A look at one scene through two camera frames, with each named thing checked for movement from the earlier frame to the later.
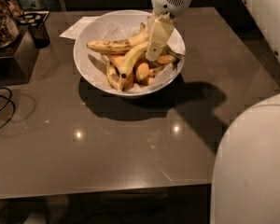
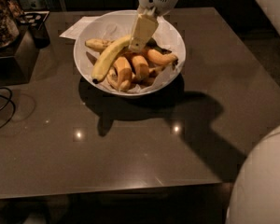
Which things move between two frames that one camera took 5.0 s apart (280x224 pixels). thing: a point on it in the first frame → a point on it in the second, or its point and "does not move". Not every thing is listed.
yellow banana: (129, 61) → (103, 61)
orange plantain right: (165, 59) does not move
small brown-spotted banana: (113, 75) does not move
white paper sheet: (73, 31) does not move
